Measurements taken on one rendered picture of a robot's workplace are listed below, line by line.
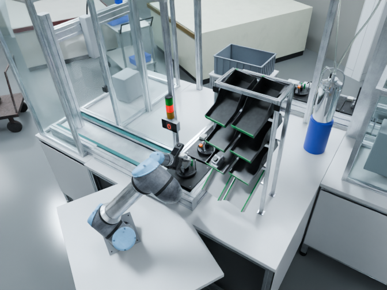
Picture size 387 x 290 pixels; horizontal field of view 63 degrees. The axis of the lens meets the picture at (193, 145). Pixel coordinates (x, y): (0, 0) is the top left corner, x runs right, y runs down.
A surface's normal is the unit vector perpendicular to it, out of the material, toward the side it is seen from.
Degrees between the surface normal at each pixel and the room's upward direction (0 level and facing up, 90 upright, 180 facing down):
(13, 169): 0
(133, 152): 0
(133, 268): 0
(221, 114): 25
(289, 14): 90
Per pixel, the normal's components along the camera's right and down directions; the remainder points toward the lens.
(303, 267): -0.04, -0.77
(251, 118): -0.33, -0.49
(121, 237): 0.40, -0.05
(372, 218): -0.57, 0.54
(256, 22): 0.47, 0.55
